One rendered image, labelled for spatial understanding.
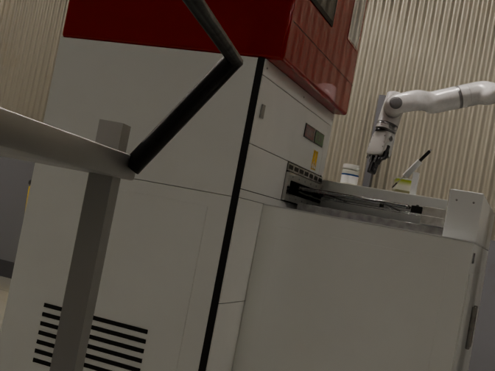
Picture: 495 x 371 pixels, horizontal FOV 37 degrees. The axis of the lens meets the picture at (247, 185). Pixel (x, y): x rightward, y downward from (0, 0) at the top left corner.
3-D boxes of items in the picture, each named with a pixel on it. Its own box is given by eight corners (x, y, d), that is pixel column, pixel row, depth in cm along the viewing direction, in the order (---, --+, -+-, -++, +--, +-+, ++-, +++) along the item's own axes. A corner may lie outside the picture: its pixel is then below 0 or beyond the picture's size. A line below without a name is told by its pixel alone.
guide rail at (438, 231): (295, 211, 250) (297, 202, 250) (297, 211, 252) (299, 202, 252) (446, 238, 232) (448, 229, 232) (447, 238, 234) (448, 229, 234)
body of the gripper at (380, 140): (401, 133, 288) (392, 160, 286) (384, 133, 296) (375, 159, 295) (387, 125, 284) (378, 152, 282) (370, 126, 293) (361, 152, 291)
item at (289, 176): (280, 199, 241) (285, 171, 242) (314, 209, 282) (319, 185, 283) (284, 200, 241) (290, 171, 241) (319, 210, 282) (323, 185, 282)
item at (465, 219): (441, 236, 212) (450, 188, 213) (457, 242, 263) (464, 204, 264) (475, 242, 209) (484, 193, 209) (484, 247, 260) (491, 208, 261)
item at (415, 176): (398, 192, 274) (405, 157, 275) (400, 193, 278) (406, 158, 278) (415, 195, 272) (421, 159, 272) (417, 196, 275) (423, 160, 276)
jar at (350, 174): (337, 185, 301) (341, 162, 301) (341, 187, 307) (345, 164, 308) (354, 188, 298) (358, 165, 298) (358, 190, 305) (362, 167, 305)
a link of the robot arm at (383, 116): (399, 124, 285) (396, 130, 294) (409, 93, 287) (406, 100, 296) (378, 118, 286) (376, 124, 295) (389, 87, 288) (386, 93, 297)
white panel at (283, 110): (231, 196, 208) (258, 57, 210) (309, 216, 284) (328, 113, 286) (241, 197, 207) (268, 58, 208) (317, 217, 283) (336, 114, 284)
